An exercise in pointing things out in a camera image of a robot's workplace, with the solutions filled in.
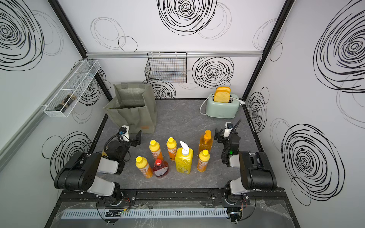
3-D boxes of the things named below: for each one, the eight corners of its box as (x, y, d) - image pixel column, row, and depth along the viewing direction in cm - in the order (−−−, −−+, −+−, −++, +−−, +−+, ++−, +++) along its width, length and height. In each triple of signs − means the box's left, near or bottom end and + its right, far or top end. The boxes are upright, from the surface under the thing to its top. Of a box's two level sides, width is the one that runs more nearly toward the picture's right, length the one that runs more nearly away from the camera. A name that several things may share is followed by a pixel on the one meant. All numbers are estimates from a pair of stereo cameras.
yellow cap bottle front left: (144, 179, 82) (133, 165, 64) (146, 171, 85) (135, 156, 67) (153, 179, 82) (145, 165, 64) (154, 171, 85) (146, 156, 67)
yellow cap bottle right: (197, 173, 84) (200, 157, 66) (196, 166, 87) (199, 149, 69) (205, 173, 84) (210, 157, 66) (204, 166, 87) (209, 149, 69)
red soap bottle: (156, 177, 82) (151, 166, 68) (162, 168, 85) (158, 156, 72) (162, 181, 80) (158, 171, 67) (168, 172, 84) (165, 160, 70)
